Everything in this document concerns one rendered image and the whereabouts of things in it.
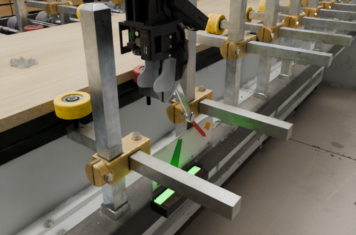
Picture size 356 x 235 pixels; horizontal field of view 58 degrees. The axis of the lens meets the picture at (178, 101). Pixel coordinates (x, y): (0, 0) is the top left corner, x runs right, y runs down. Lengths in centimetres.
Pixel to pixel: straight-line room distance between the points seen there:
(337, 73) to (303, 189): 172
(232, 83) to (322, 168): 131
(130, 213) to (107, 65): 33
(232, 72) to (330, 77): 256
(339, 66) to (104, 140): 301
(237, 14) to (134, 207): 57
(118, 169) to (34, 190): 26
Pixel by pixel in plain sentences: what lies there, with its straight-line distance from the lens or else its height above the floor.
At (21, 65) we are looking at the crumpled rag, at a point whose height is 91.
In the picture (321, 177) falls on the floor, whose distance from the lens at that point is 212.
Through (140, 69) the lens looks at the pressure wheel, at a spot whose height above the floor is 91.
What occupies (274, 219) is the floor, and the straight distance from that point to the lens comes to 177.
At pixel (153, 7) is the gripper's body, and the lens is 50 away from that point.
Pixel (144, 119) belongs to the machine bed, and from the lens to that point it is 102.
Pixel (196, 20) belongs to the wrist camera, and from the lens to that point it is 57.
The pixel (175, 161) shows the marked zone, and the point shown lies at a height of 74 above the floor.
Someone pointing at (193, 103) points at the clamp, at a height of 87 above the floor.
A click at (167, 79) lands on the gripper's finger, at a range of 55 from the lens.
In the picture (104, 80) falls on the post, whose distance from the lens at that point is 56.
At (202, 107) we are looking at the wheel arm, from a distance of 81.
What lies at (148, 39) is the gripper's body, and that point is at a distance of 49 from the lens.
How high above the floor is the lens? 120
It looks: 25 degrees down
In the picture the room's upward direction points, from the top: straight up
